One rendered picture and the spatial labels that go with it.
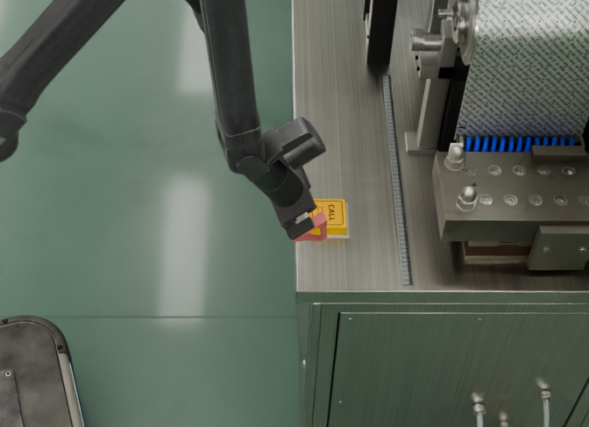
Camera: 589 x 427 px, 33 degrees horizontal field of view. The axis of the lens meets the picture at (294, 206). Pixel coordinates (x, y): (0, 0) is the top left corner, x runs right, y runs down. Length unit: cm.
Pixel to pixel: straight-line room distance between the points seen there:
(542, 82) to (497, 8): 17
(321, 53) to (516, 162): 56
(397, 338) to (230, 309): 98
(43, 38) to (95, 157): 198
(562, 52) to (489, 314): 50
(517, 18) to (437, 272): 47
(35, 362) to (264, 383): 61
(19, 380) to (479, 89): 133
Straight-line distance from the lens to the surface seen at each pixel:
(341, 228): 182
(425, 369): 202
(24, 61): 126
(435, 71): 182
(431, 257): 182
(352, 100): 207
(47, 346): 252
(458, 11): 171
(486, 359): 201
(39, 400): 245
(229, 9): 127
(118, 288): 288
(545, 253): 180
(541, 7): 171
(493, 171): 181
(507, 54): 172
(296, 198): 158
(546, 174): 183
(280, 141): 149
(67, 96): 342
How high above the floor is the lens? 236
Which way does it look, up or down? 51 degrees down
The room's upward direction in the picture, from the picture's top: 2 degrees clockwise
